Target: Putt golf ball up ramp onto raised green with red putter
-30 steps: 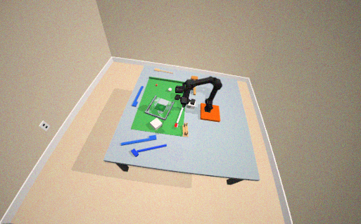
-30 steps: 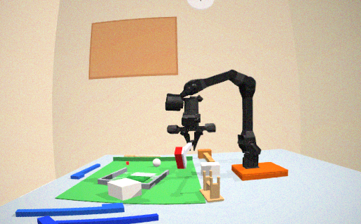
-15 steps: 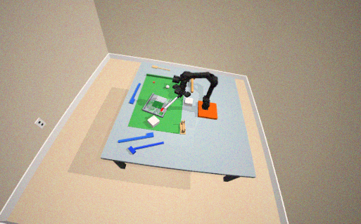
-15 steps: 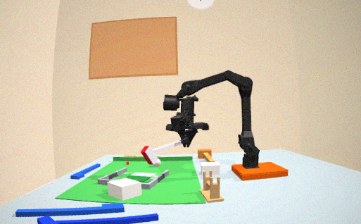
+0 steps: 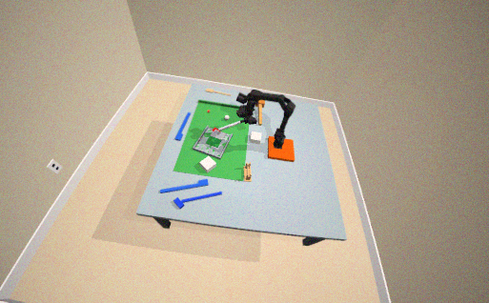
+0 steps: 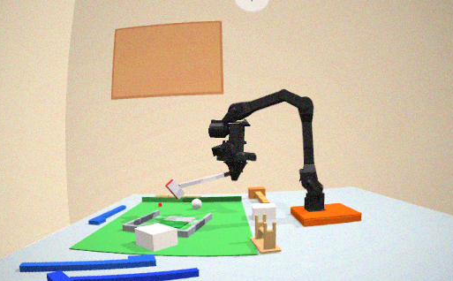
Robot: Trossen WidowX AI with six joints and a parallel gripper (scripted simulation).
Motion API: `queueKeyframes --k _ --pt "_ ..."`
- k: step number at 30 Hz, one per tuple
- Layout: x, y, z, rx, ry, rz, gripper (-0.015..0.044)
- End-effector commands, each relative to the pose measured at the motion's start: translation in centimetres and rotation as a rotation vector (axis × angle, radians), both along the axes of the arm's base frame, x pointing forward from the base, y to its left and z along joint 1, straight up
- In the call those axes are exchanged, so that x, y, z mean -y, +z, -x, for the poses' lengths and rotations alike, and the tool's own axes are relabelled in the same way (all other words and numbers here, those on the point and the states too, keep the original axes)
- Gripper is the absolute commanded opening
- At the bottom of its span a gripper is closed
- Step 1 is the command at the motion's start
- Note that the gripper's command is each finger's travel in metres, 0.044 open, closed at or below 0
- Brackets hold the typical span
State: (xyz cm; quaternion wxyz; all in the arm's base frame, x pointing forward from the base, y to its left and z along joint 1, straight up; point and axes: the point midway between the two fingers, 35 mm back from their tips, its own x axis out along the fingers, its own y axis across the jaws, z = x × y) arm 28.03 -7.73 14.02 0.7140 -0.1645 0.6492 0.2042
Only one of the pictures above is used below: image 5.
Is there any white box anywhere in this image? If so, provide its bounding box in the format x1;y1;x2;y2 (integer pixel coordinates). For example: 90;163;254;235
250;131;261;144
199;156;216;173

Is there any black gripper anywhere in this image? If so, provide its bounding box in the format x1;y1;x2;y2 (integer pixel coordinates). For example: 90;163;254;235
239;105;257;125

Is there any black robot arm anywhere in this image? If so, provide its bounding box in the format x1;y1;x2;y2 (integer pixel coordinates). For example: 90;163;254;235
236;90;295;149

